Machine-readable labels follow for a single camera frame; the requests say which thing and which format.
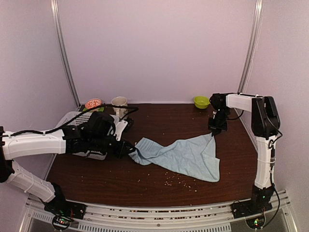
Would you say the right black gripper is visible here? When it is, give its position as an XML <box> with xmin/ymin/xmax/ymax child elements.
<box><xmin>209</xmin><ymin>108</ymin><xmax>230</xmax><ymax>136</ymax></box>

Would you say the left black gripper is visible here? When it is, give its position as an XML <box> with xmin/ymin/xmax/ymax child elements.
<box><xmin>89</xmin><ymin>135</ymin><xmax>135</xmax><ymax>159</ymax></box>

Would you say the white plastic basket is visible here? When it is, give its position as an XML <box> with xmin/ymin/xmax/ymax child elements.
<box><xmin>56</xmin><ymin>111</ymin><xmax>120</xmax><ymax>160</ymax></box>

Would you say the light blue towel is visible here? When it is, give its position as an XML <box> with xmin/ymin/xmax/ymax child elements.
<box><xmin>129</xmin><ymin>133</ymin><xmax>220</xmax><ymax>182</ymax></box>

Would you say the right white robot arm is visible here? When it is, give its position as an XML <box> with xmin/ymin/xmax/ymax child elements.
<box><xmin>208</xmin><ymin>93</ymin><xmax>283</xmax><ymax>214</ymax></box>

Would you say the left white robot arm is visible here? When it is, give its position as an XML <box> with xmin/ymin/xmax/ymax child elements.
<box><xmin>0</xmin><ymin>122</ymin><xmax>135</xmax><ymax>215</ymax></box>

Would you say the lime green bowl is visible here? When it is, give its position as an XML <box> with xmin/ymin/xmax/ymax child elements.
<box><xmin>194</xmin><ymin>96</ymin><xmax>210</xmax><ymax>109</ymax></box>

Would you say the green saucer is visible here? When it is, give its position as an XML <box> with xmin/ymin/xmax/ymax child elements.
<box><xmin>82</xmin><ymin>107</ymin><xmax>104</xmax><ymax>113</ymax></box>

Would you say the red patterned bowl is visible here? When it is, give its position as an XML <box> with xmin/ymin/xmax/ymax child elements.
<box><xmin>85</xmin><ymin>98</ymin><xmax>102</xmax><ymax>109</ymax></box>

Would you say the beige ceramic mug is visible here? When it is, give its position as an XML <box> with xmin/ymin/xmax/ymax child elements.
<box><xmin>111</xmin><ymin>96</ymin><xmax>128</xmax><ymax>116</ymax></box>

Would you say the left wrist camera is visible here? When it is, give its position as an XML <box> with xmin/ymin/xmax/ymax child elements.
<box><xmin>108</xmin><ymin>115</ymin><xmax>134</xmax><ymax>141</ymax></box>

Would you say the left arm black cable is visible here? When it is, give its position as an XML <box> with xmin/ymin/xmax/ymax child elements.
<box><xmin>0</xmin><ymin>105</ymin><xmax>140</xmax><ymax>140</ymax></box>

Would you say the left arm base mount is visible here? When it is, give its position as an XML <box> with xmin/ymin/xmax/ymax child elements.
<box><xmin>41</xmin><ymin>195</ymin><xmax>86</xmax><ymax>232</ymax></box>

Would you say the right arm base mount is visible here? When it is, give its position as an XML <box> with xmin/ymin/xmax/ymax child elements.
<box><xmin>231</xmin><ymin>194</ymin><xmax>272</xmax><ymax>230</ymax></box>

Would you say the front aluminium rail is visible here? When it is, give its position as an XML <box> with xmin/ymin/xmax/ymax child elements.
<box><xmin>24</xmin><ymin>190</ymin><xmax>294</xmax><ymax>232</ymax></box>

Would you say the right aluminium frame post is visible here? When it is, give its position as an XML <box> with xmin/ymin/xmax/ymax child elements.
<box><xmin>238</xmin><ymin>0</ymin><xmax>264</xmax><ymax>93</ymax></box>

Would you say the aluminium frame post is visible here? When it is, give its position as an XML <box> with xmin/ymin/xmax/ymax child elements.
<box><xmin>238</xmin><ymin>0</ymin><xmax>264</xmax><ymax>93</ymax></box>
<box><xmin>50</xmin><ymin>0</ymin><xmax>81</xmax><ymax>108</ymax></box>

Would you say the left aluminium frame post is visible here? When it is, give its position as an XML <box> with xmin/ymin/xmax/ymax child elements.
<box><xmin>50</xmin><ymin>0</ymin><xmax>81</xmax><ymax>108</ymax></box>

